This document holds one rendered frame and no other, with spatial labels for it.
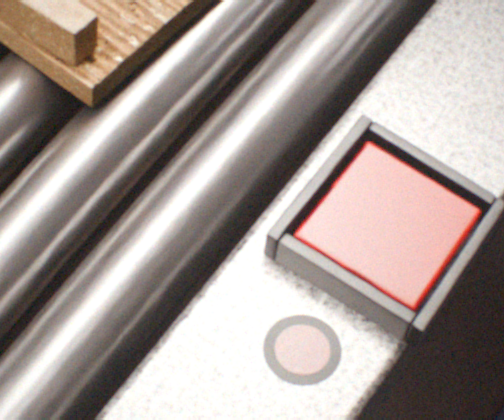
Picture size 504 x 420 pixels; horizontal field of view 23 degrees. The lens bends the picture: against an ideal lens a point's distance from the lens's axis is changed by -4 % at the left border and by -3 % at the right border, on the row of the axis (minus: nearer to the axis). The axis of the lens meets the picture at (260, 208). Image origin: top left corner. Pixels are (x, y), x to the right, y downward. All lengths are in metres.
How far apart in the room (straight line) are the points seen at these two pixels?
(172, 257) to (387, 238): 0.09
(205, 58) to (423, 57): 0.10
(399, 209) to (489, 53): 0.12
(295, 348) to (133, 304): 0.07
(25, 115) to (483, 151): 0.21
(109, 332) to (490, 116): 0.21
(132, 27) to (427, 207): 0.15
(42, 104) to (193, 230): 0.10
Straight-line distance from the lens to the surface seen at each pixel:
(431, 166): 0.54
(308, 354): 0.51
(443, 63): 0.60
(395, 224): 0.52
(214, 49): 0.58
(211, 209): 0.53
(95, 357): 0.50
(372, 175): 0.54
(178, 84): 0.57
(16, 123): 0.56
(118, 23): 0.57
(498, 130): 0.58
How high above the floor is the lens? 1.37
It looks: 58 degrees down
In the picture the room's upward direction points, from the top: 9 degrees clockwise
